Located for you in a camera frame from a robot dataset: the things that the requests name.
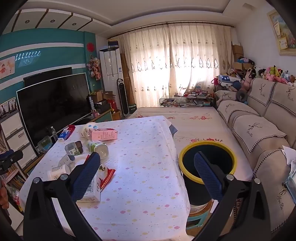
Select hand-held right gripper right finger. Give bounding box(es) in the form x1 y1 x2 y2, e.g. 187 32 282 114
193 151 272 241

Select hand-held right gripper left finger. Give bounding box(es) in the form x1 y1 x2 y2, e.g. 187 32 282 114
23 152 102 241

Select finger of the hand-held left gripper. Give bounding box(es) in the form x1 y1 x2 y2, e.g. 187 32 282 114
0 149 24 164

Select white cardboard box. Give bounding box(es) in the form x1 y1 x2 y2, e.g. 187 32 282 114
76 171 101 203

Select red snack packet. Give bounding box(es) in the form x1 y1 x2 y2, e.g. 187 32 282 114
98 163 116 192

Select black bin with yellow rim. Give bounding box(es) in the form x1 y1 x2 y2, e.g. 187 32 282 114
179 140 238 206

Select white plastic bottle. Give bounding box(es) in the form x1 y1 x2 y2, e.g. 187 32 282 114
47 164 71 181

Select green label clear jar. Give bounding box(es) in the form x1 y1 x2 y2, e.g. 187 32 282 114
86 140 109 159

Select person's left hand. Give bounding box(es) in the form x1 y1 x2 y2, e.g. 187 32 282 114
0 179 10 209

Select shelf of books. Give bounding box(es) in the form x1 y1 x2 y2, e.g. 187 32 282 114
0 162 27 212

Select white drawer unit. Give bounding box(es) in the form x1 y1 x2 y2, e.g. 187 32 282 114
0 111 39 170

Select green translucent cup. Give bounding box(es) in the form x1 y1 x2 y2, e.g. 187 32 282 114
64 142 78 155

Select green plastic stool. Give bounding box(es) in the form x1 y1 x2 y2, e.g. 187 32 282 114
186 203 214 229

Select pink milk carton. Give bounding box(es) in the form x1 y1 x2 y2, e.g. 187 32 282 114
89 128 118 141

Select red flat packet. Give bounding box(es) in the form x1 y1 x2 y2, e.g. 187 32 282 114
62 125 76 139

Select picture frames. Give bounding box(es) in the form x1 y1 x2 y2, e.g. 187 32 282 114
0 97 18 117

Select large flat television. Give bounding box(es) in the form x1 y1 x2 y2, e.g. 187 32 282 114
16 72 92 149

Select beige sofa with deer covers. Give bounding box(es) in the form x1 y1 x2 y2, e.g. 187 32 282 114
214 77 296 235

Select glass coffee table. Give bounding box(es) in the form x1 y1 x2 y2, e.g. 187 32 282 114
159 95 214 108

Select open cardboard box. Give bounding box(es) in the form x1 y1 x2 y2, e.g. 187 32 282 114
90 90 116 103

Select tissue pack on sofa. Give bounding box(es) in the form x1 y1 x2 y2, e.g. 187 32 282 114
285 160 296 198

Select black tower fan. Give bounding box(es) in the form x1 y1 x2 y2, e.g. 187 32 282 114
116 78 130 117

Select small flat television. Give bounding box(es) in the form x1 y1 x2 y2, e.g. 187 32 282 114
23 67 73 88

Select hanging flower decoration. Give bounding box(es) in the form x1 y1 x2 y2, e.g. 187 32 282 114
87 55 102 81

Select white standing air conditioner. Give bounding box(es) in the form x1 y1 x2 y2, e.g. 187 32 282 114
99 47 124 110

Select sheer embroidered curtain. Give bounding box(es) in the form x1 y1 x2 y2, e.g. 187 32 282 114
115 24 171 108
168 23 233 98

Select pile of plush toys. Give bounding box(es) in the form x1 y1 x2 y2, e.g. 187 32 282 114
238 65 296 88

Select stack of cardboard boxes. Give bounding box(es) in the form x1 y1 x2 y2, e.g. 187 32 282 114
232 44 253 70

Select stack of boxes on conditioner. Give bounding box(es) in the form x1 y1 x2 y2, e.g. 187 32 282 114
107 38 120 49

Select curtain rod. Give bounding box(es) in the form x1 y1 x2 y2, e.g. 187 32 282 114
107 22 236 40

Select framed painting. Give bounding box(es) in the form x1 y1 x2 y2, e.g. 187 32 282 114
266 9 296 56

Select cartoon wall poster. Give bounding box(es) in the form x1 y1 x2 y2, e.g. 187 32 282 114
0 57 16 80

